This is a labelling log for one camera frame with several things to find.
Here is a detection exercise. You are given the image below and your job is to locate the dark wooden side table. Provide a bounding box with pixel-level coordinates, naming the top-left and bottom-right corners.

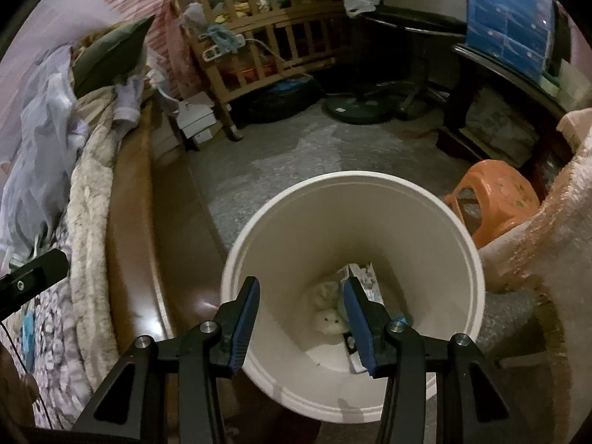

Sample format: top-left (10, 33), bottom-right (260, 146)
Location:
top-left (437, 41), bottom-right (574, 181)

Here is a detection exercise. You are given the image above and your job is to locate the printed fleece blanket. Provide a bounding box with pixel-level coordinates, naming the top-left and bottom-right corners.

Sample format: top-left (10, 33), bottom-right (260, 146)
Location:
top-left (0, 282), bottom-right (93, 431)

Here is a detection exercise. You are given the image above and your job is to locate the black cable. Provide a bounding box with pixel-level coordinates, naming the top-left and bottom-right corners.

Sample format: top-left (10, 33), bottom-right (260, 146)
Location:
top-left (0, 319), bottom-right (51, 426)

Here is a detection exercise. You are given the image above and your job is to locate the white tissue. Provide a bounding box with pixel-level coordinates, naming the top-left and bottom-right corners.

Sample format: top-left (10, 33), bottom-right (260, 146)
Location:
top-left (313, 307), bottom-right (345, 334)
top-left (312, 281), bottom-right (343, 308)

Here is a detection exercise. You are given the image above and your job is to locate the lavender clothes pile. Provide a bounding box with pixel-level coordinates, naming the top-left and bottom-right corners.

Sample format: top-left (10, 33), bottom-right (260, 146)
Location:
top-left (0, 44), bottom-right (149, 260)

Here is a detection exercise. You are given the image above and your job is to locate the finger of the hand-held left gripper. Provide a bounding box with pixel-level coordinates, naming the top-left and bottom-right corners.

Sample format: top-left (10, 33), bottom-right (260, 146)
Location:
top-left (0, 249), bottom-right (69, 320)

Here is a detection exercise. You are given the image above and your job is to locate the black standing fan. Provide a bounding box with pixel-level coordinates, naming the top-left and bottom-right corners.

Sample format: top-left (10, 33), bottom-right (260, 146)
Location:
top-left (324, 90), bottom-right (403, 125)

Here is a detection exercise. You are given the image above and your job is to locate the light blue wrapper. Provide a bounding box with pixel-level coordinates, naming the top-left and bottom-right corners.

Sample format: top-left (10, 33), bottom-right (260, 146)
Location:
top-left (21, 312), bottom-right (36, 366)

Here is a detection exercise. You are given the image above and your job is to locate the cream quilted bedspread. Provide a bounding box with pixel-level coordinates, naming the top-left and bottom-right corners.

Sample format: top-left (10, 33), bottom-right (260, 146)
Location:
top-left (46, 88), bottom-right (144, 426)

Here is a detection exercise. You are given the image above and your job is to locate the black bag blue trim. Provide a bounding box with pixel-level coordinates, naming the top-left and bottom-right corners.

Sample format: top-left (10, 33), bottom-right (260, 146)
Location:
top-left (240, 78), bottom-right (324, 123)

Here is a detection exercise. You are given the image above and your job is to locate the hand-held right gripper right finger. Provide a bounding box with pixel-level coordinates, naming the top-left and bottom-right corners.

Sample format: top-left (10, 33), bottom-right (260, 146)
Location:
top-left (343, 276), bottom-right (528, 444)

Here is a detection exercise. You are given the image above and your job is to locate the clear plastic container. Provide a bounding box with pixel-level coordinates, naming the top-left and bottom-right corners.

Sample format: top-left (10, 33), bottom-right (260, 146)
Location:
top-left (552, 58), bottom-right (590, 109)

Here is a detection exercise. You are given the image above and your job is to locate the pale blue garment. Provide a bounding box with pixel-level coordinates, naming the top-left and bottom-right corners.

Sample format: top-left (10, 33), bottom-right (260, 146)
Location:
top-left (113, 71), bottom-right (149, 125)

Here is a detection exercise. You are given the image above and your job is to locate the blue tissue multipack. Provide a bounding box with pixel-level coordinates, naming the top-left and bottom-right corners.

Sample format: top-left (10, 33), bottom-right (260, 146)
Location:
top-left (465, 0), bottom-right (556, 81)

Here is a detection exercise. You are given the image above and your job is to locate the white trash bin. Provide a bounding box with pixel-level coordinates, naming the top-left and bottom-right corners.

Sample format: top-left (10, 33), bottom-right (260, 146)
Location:
top-left (221, 171), bottom-right (486, 424)

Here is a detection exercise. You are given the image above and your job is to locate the printed woven sack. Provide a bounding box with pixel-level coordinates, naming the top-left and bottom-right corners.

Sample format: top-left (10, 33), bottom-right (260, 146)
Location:
top-left (467, 97), bottom-right (542, 162)

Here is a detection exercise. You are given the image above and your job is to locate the black swivel stool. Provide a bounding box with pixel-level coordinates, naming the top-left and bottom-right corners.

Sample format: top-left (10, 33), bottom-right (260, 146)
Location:
top-left (356, 7), bottom-right (468, 121)

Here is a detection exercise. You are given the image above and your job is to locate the brown wooden bed frame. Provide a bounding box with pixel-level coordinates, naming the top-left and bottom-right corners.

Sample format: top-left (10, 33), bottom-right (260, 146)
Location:
top-left (105, 99), bottom-right (320, 444)

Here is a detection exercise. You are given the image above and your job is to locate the blue cloth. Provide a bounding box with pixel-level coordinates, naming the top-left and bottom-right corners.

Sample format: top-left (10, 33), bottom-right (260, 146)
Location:
top-left (201, 25), bottom-right (246, 54)

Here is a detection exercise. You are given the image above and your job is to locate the clear plastic bag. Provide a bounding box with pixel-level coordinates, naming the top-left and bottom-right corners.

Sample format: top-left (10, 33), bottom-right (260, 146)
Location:
top-left (185, 2), bottom-right (209, 33)

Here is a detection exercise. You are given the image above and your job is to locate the white cardboard box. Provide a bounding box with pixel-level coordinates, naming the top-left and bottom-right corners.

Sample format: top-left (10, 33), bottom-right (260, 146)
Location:
top-left (178, 98), bottom-right (216, 130)
top-left (191, 122), bottom-right (225, 149)

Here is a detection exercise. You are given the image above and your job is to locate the dark green pillow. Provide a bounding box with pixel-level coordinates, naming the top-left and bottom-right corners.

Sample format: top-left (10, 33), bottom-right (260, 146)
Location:
top-left (74, 14), bottom-right (155, 98)

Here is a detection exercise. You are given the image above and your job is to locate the orange plastic stool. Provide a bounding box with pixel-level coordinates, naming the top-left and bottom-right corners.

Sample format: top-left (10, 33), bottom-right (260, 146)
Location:
top-left (445, 159), bottom-right (542, 249)

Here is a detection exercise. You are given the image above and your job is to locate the peach knitted blanket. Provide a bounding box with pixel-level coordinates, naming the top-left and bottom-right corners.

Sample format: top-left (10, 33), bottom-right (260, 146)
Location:
top-left (476, 107), bottom-right (592, 297)

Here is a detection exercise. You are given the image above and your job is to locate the wooden baby crib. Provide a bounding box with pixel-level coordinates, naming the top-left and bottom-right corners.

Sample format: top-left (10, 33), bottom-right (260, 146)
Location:
top-left (169, 0), bottom-right (352, 142)

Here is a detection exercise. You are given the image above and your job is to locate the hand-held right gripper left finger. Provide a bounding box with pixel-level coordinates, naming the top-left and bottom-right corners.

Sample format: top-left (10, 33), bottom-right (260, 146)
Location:
top-left (69, 276), bottom-right (260, 444)

